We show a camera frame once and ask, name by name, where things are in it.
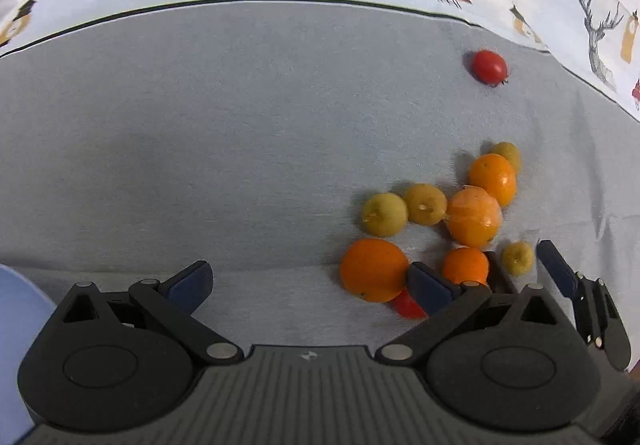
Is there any red cherry tomato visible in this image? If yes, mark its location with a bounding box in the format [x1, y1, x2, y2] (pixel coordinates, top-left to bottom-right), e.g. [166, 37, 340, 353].
[471, 50, 509, 87]
[390, 289, 428, 321]

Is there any small orange front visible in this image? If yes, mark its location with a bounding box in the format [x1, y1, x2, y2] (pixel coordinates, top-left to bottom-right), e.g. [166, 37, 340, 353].
[442, 247, 489, 283]

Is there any small orange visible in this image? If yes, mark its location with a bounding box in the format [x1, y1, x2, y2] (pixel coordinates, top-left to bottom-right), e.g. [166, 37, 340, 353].
[468, 154, 518, 208]
[442, 247, 489, 283]

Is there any peeled mandarin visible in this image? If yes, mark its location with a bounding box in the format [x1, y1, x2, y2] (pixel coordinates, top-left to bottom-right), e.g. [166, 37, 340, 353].
[445, 185, 503, 248]

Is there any large orange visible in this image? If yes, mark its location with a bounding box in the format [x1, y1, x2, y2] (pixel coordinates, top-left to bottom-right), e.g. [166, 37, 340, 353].
[340, 238, 409, 303]

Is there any small orange back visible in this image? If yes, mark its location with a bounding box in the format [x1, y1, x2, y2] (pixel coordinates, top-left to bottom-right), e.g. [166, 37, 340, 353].
[468, 154, 518, 208]

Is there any light blue plate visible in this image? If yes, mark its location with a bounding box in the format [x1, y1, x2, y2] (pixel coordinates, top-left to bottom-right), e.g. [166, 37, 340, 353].
[0, 265, 55, 444]

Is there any grey sofa cover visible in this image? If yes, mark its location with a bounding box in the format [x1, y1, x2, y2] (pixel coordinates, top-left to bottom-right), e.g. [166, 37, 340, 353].
[1, 2, 639, 347]

